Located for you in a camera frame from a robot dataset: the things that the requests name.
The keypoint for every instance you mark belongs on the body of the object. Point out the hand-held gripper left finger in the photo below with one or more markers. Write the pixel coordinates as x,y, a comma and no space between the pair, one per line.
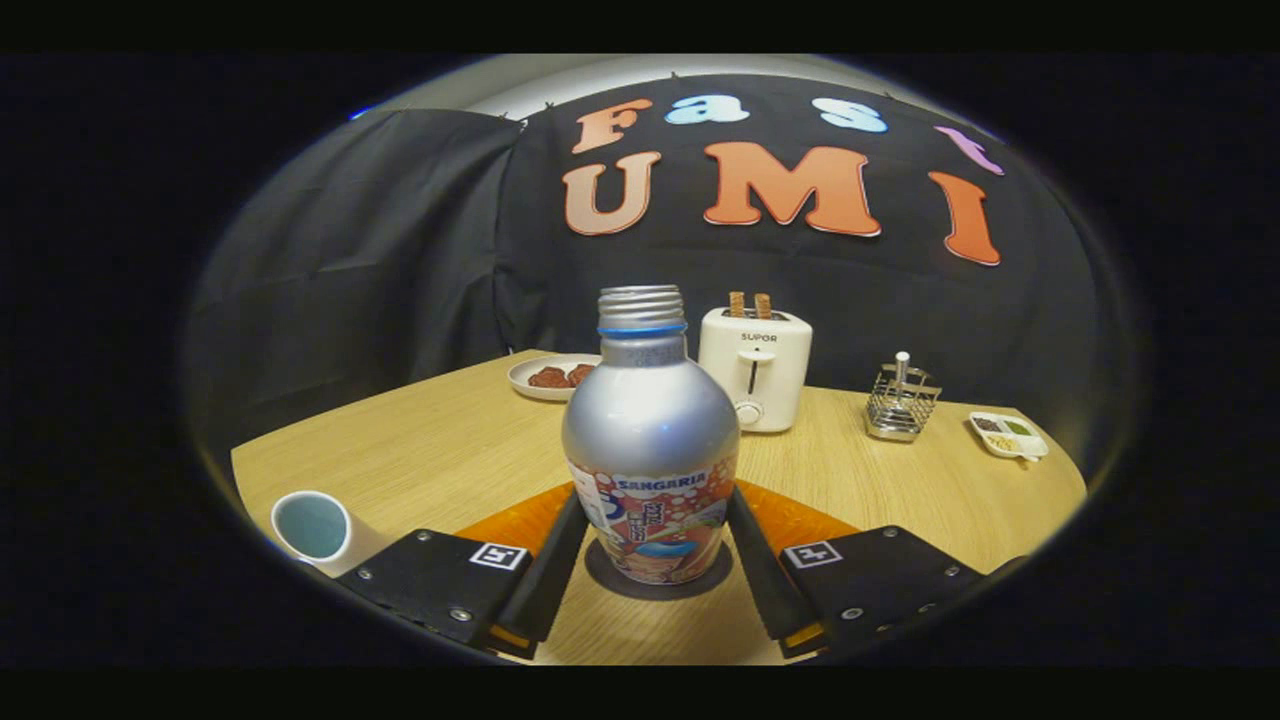
550,590

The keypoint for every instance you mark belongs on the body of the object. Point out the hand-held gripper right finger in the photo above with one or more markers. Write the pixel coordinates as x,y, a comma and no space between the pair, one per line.
765,585

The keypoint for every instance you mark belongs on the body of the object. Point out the dark round coaster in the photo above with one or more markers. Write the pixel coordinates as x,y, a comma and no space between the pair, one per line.
720,578

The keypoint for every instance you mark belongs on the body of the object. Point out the silver juice bottle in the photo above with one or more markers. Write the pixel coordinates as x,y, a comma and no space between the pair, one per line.
650,420

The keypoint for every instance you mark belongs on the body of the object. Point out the white cup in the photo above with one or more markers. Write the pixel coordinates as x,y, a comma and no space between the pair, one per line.
325,530

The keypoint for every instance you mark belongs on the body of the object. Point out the wooden table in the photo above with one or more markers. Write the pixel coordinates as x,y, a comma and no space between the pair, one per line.
450,450

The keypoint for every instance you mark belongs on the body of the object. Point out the white oval plate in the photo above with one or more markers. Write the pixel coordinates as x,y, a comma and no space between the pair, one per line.
525,392

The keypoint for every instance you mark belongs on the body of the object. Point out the white toaster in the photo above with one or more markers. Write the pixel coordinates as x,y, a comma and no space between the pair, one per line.
775,380

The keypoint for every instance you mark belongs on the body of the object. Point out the brown meat piece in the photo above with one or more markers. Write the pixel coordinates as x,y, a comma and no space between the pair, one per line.
580,374
547,378

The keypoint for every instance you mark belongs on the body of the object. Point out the brown toast slice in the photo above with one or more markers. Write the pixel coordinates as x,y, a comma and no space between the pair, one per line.
763,305
737,304

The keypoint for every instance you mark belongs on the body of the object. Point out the white divided condiment dish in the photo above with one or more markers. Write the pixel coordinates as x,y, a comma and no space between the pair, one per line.
1010,437

